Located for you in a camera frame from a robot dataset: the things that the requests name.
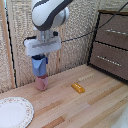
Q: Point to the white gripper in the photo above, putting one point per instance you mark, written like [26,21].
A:
[41,45]

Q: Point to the pink cup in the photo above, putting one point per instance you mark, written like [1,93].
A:
[41,83]

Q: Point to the woven rattan screen panel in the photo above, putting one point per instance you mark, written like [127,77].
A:
[78,20]

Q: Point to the orange yellow rectangular bar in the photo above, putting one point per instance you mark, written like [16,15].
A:
[78,88]

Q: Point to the dark brown drawer cabinet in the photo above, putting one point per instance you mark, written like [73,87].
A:
[110,50]

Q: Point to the white patterned plate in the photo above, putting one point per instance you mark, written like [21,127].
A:
[13,111]

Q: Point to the wooden screen frame post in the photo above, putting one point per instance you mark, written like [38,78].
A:
[7,46]

